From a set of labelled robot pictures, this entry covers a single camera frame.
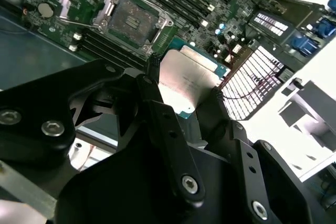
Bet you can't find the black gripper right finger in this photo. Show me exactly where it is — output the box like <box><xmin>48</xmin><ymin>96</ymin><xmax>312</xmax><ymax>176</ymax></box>
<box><xmin>196</xmin><ymin>87</ymin><xmax>317</xmax><ymax>224</ymax></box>

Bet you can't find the CPU with silver top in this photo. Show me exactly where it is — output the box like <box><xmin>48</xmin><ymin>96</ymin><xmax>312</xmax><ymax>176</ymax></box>
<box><xmin>158</xmin><ymin>37</ymin><xmax>231</xmax><ymax>117</ymax></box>

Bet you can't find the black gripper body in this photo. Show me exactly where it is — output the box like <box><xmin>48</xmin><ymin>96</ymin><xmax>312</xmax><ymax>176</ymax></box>
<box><xmin>54</xmin><ymin>147</ymin><xmax>253</xmax><ymax>224</ymax></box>

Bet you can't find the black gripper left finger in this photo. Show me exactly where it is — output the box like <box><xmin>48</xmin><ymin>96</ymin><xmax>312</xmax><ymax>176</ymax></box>
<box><xmin>0</xmin><ymin>53</ymin><xmax>206</xmax><ymax>206</ymax></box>

